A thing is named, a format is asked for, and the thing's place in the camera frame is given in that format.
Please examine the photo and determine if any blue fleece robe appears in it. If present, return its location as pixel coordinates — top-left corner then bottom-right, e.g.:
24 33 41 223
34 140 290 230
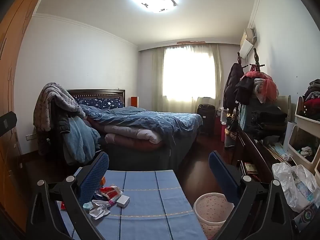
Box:
62 116 101 165

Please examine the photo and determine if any white air conditioner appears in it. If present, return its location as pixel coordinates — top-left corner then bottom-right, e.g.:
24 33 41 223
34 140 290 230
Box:
239 27 258 56

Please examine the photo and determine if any lip balm tube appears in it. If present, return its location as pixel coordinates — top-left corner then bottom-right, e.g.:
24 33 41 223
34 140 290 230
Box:
107 195 123 205

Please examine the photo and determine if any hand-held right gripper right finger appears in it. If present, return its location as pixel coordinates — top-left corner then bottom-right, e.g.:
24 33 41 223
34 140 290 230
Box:
209 151 294 240

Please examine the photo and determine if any red garment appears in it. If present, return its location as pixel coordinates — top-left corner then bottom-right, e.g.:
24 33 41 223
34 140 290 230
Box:
246 70 279 104

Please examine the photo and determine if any red bordered book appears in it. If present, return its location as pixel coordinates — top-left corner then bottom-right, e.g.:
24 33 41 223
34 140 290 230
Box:
244 162 259 174

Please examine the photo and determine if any grey fleece blanket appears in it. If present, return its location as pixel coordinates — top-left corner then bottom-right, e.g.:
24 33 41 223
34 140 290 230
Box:
33 82 87 132

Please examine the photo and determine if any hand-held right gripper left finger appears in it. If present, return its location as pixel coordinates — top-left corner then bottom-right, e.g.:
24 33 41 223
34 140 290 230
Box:
26 151 110 240

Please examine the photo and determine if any pink folded quilt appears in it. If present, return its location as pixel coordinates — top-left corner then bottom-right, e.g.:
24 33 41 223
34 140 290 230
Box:
87 120 163 144

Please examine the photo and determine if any white paper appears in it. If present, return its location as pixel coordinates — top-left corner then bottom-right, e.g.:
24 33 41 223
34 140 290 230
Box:
89 200 111 220

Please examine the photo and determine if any pile of clothes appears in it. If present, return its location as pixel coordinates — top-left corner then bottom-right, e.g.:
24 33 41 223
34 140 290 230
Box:
302 79 320 122

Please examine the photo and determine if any clear plastic container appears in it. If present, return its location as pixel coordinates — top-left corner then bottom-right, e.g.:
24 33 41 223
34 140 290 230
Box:
220 107 232 125

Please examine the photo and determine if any white pink-dotted waste bin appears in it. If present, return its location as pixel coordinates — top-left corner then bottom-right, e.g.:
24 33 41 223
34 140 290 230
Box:
193 192 235 239

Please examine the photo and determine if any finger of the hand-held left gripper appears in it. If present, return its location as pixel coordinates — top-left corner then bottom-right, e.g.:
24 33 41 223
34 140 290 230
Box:
0 112 18 137

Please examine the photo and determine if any blue checked tablecloth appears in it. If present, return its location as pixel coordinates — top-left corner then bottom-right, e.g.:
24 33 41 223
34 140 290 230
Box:
57 169 208 240

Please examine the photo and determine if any white small box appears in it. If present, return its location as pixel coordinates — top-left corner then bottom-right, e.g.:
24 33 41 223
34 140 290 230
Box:
116 195 130 207

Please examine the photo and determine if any orange wooden wardrobe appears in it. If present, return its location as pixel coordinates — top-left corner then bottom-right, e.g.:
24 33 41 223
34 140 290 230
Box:
0 0 50 233

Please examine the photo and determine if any dark wooden dresser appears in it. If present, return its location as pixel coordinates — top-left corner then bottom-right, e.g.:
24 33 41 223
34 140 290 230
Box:
225 125 300 205

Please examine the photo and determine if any beige panel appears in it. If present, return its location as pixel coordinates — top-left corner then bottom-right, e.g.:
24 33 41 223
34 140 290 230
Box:
277 95 292 130

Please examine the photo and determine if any white plastic bag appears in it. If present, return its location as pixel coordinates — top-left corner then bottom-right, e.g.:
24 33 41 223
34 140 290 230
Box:
272 162 320 213

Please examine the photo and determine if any wooden coat rack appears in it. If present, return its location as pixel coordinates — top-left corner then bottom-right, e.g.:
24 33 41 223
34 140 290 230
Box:
237 52 249 68
250 48 266 73

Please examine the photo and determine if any cream storage bin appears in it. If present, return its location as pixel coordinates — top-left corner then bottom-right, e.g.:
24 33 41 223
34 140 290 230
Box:
294 95 320 130
287 125 320 167

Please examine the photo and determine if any black garment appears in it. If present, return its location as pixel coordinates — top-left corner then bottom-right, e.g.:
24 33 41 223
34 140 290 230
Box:
235 76 255 105

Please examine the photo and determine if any sheer window curtain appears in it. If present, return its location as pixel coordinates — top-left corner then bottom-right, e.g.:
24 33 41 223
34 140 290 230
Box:
152 44 223 113

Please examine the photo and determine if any red and white wrapper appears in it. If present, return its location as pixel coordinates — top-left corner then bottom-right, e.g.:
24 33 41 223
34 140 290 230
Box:
100 185 123 202

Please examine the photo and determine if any white garment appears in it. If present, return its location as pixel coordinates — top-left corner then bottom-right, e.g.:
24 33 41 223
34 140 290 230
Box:
254 78 265 98

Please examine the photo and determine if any dark wooden bed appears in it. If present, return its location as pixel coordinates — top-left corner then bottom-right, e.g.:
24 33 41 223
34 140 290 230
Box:
66 89 203 173

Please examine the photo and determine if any blue star-print pillow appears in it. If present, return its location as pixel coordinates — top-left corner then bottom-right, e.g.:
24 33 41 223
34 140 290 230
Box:
75 97 125 110

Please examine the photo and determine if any black suitcase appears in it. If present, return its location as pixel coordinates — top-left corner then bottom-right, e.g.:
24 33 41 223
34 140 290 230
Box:
196 103 216 135

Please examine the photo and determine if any stack of dark folded clothes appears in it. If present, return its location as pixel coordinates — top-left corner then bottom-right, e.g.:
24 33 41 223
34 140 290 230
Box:
250 102 288 140

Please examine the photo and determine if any black padded jacket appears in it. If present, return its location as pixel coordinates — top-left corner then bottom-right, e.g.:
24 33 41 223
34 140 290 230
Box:
37 102 72 155

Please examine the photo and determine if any red storage box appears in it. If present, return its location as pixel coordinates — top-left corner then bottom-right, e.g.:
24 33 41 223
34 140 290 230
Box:
214 116 227 137

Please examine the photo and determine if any black hanging coat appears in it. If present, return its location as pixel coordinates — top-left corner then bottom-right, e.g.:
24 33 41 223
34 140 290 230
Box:
222 62 244 110

